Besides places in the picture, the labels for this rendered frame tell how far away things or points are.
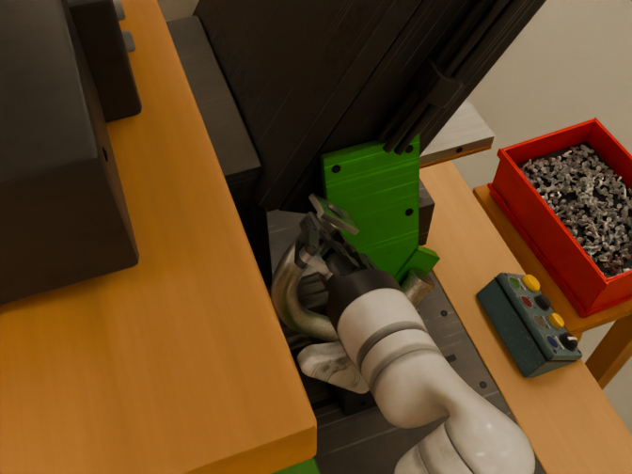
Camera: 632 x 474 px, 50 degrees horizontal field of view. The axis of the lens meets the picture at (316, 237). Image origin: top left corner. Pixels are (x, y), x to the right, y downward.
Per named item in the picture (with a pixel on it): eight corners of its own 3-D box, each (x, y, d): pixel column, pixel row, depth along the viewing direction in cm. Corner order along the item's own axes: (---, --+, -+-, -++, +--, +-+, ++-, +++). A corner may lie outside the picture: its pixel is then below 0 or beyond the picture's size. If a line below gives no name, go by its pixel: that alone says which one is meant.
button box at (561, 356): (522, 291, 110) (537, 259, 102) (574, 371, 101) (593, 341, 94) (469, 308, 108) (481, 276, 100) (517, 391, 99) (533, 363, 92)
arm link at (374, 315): (291, 360, 63) (311, 411, 58) (367, 274, 60) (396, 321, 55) (356, 383, 68) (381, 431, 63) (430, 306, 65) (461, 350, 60)
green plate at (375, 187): (392, 236, 93) (389, 101, 80) (419, 273, 87) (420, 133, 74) (315, 260, 91) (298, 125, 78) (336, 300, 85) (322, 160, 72)
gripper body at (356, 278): (431, 309, 64) (390, 251, 71) (372, 280, 59) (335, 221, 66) (380, 362, 66) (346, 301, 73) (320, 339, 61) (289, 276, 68)
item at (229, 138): (227, 176, 120) (200, 12, 92) (279, 316, 103) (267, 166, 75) (124, 204, 116) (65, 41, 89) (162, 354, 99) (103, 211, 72)
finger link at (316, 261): (345, 274, 64) (346, 265, 66) (308, 244, 64) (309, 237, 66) (329, 292, 65) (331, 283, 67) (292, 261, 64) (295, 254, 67)
